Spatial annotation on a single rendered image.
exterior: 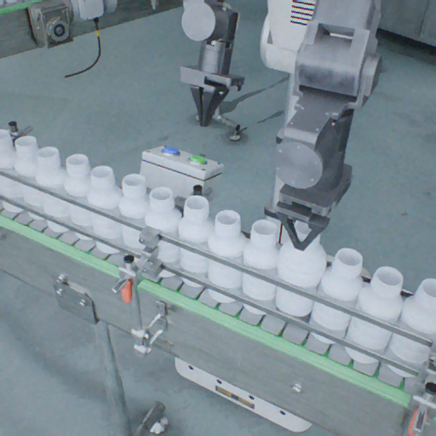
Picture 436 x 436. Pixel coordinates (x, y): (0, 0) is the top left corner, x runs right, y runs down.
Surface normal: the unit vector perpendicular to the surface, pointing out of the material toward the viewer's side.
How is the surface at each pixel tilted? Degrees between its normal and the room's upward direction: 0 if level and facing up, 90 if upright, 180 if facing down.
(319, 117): 5
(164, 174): 70
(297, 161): 91
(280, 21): 90
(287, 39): 90
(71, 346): 0
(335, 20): 61
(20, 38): 90
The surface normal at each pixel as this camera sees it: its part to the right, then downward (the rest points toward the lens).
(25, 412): 0.01, -0.76
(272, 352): -0.48, 0.57
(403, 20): -0.73, 0.43
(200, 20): -0.37, 0.29
